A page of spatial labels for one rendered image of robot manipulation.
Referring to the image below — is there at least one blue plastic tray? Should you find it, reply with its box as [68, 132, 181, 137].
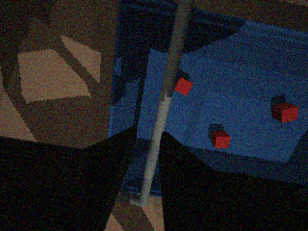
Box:
[107, 0, 308, 194]

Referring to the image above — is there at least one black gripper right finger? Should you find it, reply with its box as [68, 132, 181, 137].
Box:
[159, 132, 308, 231]

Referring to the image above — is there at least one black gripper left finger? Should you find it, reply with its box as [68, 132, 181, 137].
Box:
[0, 126, 138, 231]

